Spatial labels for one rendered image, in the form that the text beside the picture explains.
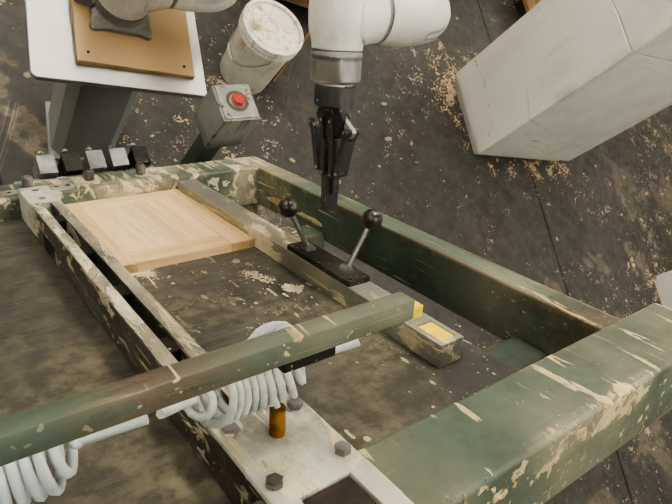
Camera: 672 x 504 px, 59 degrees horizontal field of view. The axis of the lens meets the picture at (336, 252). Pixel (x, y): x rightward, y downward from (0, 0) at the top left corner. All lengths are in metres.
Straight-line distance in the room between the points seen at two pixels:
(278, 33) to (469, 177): 1.48
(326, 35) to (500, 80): 2.68
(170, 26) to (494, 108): 2.14
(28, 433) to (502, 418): 0.46
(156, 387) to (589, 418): 0.48
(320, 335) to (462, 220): 3.03
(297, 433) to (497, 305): 0.61
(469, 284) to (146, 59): 1.24
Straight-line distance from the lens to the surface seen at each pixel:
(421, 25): 1.14
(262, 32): 2.80
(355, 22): 1.04
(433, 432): 0.63
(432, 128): 3.63
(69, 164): 1.73
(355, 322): 0.48
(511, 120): 3.56
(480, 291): 1.14
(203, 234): 1.31
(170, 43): 2.02
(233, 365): 0.43
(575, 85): 3.33
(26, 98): 2.71
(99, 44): 1.94
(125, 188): 1.57
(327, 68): 1.05
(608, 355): 0.84
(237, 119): 1.75
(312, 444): 0.58
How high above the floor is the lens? 2.30
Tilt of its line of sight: 54 degrees down
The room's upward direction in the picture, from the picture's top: 57 degrees clockwise
